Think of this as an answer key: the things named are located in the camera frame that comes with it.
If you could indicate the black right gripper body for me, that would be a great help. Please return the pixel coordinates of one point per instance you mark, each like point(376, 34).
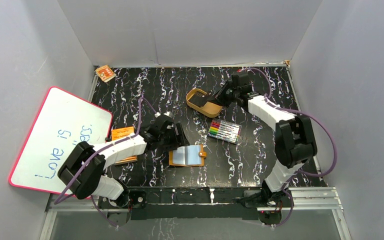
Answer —
point(228, 94)

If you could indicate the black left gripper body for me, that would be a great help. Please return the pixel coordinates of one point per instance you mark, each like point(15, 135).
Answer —
point(176, 134)

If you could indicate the yellow oval tray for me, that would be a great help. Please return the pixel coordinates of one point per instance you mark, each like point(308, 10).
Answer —
point(209, 109)

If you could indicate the orange leather card holder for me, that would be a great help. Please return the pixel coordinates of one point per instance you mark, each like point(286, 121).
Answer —
point(188, 156)

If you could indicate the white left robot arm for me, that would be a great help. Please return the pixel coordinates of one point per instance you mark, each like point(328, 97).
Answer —
point(83, 170)

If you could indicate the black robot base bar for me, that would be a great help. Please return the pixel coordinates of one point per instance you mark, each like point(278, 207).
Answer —
point(246, 203)

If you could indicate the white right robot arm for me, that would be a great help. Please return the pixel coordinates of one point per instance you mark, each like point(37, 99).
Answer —
point(293, 134)

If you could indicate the small orange card box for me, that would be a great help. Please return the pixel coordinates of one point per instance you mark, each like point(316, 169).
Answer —
point(105, 73)

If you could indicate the pack of coloured markers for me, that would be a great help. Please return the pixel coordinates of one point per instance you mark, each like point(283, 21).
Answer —
point(224, 130)

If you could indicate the pink framed whiteboard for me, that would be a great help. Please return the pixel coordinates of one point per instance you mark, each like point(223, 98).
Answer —
point(63, 121)

